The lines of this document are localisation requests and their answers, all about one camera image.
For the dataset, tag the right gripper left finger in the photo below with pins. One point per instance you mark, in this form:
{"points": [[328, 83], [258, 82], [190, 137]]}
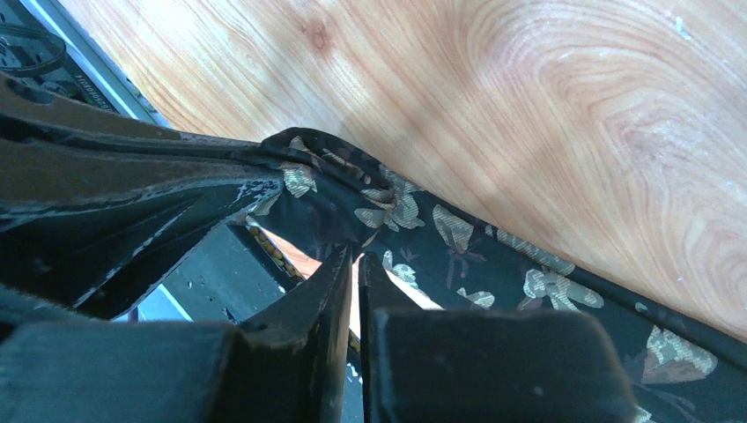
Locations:
{"points": [[297, 348]]}

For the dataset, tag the black floral patterned tie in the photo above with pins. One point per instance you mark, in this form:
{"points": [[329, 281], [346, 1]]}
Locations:
{"points": [[334, 193]]}

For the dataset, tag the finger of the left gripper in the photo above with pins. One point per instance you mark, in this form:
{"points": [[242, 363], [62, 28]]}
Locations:
{"points": [[45, 131], [98, 250]]}

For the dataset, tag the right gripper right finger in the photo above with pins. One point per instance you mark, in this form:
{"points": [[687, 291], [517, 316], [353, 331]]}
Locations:
{"points": [[376, 290]]}

